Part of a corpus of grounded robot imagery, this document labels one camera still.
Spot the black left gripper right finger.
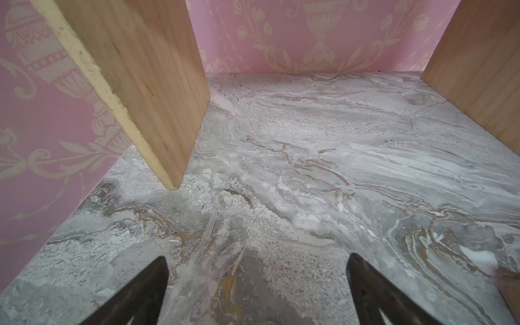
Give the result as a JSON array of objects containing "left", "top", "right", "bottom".
[{"left": 346, "top": 253, "right": 440, "bottom": 324}]

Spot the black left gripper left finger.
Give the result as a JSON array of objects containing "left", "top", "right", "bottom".
[{"left": 82, "top": 256, "right": 169, "bottom": 325}]

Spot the wooden two-tier shelf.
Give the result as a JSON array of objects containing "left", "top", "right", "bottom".
[{"left": 33, "top": 1, "right": 519, "bottom": 190}]

